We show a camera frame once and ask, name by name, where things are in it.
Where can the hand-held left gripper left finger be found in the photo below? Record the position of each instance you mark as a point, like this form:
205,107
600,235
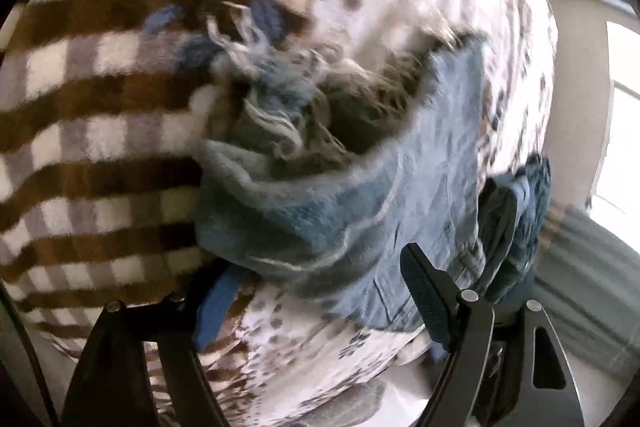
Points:
216,307

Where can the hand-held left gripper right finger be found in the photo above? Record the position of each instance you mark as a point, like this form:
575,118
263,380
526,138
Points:
425,292

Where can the blue denim pants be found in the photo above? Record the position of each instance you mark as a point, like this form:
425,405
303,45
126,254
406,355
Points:
360,187

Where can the brown checked printed blanket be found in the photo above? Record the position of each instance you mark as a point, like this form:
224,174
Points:
150,107

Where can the window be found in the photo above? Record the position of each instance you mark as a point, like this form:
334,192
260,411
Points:
620,117

